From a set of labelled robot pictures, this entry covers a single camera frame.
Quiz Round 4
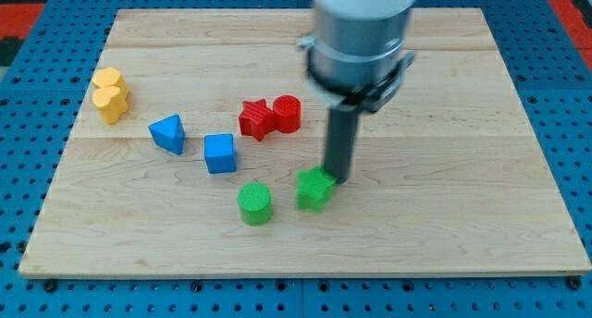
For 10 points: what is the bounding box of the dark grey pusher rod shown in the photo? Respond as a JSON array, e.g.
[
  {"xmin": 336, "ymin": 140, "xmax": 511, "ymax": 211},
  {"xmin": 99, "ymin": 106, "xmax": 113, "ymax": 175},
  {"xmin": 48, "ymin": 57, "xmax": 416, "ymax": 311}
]
[{"xmin": 323, "ymin": 106, "xmax": 359, "ymax": 184}]

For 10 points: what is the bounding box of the green star block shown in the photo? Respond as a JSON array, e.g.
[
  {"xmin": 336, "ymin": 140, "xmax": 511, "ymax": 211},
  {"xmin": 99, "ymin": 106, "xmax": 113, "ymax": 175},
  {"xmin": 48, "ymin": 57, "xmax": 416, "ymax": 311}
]
[{"xmin": 296, "ymin": 165, "xmax": 336, "ymax": 213}]

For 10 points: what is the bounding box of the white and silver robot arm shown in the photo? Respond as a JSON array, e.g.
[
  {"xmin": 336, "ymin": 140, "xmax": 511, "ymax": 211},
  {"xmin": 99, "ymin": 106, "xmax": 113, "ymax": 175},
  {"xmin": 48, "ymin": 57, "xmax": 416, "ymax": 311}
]
[{"xmin": 298, "ymin": 0, "xmax": 416, "ymax": 184}]

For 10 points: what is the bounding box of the red cylinder block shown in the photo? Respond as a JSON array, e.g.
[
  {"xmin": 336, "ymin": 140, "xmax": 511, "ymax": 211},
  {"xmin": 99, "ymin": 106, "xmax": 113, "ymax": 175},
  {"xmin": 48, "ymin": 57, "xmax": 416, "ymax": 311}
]
[{"xmin": 273, "ymin": 94, "xmax": 302, "ymax": 133}]

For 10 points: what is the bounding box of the red star block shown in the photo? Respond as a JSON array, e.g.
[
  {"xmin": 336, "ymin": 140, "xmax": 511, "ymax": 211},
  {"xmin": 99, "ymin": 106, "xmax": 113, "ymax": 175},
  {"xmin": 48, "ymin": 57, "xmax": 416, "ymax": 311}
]
[{"xmin": 239, "ymin": 99, "xmax": 276, "ymax": 141}]

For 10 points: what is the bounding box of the green cylinder block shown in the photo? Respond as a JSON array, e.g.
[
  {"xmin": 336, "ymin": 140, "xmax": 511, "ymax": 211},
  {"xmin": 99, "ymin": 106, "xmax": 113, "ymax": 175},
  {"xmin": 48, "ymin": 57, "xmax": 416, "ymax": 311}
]
[{"xmin": 237, "ymin": 182, "xmax": 273, "ymax": 226}]

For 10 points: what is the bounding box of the blue cube block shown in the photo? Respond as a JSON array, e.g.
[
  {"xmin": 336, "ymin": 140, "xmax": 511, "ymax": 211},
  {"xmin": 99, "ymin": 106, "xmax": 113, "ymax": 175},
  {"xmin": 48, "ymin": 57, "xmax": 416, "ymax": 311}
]
[{"xmin": 204, "ymin": 133, "xmax": 237, "ymax": 174}]

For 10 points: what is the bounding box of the light wooden board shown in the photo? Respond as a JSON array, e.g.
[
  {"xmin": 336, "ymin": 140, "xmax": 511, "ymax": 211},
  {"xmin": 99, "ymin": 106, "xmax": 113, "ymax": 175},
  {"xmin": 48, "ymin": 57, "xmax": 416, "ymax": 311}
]
[{"xmin": 18, "ymin": 8, "xmax": 591, "ymax": 279}]

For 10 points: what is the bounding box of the blue triangle block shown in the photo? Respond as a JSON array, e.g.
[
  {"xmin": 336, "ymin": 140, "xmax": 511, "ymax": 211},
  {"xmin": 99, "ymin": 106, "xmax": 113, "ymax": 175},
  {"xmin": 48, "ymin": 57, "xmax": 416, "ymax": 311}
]
[{"xmin": 148, "ymin": 114, "xmax": 185, "ymax": 155}]

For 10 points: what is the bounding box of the yellow heart block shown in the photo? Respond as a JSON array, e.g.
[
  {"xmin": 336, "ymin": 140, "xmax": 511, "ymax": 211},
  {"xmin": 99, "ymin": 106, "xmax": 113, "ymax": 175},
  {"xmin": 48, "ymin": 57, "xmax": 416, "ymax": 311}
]
[{"xmin": 92, "ymin": 86, "xmax": 130, "ymax": 125}]

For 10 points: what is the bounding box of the yellow hexagon block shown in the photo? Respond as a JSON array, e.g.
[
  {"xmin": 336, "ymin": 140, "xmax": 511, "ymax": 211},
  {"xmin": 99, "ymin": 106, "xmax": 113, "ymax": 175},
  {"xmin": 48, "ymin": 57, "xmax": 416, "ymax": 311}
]
[{"xmin": 92, "ymin": 67, "xmax": 130, "ymax": 94}]

